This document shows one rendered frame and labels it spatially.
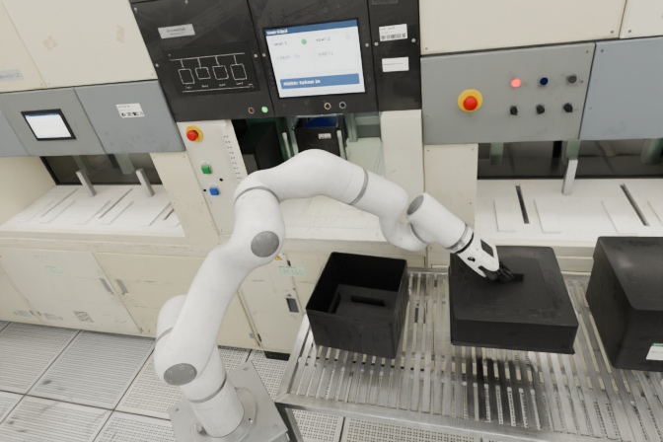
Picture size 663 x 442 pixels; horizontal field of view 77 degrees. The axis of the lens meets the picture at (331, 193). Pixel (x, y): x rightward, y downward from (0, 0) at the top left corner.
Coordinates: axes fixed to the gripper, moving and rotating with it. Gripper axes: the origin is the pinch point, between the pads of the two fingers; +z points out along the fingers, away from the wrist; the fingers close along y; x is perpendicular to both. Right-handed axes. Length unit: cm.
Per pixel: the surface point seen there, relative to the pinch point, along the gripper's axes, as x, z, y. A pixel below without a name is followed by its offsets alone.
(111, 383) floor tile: 212, -59, 15
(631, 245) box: -22.2, 30.8, 19.5
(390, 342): 38.4, -5.6, -7.4
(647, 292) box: -20.3, 29.0, 1.1
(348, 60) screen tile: -5, -65, 36
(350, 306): 55, -12, 12
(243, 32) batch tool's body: 9, -95, 37
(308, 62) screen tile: 3, -74, 37
